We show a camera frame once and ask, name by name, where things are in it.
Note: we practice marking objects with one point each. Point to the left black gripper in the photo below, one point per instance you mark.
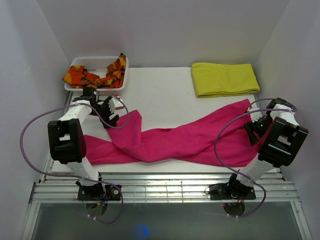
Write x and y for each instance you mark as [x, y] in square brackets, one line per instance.
[112, 122]

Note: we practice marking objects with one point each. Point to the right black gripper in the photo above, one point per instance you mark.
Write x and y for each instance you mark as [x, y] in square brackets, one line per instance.
[249, 128]

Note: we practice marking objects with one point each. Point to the pink trousers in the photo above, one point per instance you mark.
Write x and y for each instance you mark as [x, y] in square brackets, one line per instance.
[192, 142]

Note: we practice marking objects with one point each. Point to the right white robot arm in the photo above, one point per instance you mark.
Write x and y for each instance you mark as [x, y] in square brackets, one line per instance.
[278, 138]

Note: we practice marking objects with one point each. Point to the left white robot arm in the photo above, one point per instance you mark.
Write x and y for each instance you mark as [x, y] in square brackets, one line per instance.
[67, 143]

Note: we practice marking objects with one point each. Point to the orange patterned trousers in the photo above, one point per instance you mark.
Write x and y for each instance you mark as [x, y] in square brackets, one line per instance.
[100, 77]

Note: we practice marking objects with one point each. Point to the folded yellow trousers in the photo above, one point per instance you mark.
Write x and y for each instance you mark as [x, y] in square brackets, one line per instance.
[212, 80]

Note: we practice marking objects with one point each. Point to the white plastic basket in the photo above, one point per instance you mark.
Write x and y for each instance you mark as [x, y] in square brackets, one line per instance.
[100, 75]

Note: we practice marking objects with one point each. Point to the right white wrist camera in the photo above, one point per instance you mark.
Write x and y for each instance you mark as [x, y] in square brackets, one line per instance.
[256, 113]

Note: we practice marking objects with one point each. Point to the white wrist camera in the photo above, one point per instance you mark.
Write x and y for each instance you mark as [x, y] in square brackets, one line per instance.
[115, 104]
[256, 113]

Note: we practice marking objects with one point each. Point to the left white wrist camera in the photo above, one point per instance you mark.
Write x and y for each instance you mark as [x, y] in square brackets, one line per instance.
[115, 104]

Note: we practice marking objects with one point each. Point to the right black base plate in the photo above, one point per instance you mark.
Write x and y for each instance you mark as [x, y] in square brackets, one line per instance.
[225, 191]

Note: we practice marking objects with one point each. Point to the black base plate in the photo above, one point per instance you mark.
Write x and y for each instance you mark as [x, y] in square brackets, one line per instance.
[99, 192]
[225, 191]

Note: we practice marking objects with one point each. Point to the aluminium frame rail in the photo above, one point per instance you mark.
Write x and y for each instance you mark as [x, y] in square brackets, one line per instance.
[161, 187]

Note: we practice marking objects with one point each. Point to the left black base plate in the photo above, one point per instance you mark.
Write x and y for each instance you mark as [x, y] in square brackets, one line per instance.
[99, 192]

